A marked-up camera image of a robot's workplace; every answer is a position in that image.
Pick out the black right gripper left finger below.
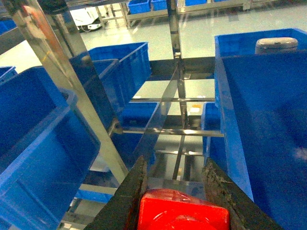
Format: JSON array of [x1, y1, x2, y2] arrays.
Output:
[[85, 156, 147, 230]]

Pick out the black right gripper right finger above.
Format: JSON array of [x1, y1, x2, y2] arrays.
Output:
[[202, 157, 283, 230]]

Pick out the red toy block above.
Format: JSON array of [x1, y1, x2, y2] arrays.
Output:
[[137, 189, 230, 230]]

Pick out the large blue bin left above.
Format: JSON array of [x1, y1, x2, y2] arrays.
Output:
[[0, 67, 100, 230]]

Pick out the large blue bin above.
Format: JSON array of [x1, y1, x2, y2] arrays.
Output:
[[215, 28, 307, 230], [0, 67, 100, 230]]

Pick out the large blue bin right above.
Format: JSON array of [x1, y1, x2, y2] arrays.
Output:
[[215, 28, 307, 230]]

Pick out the blue bin behind left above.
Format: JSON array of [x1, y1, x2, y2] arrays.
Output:
[[69, 42, 152, 113]]

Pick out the steel rack upright post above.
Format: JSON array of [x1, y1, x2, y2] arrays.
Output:
[[4, 0, 129, 178]]

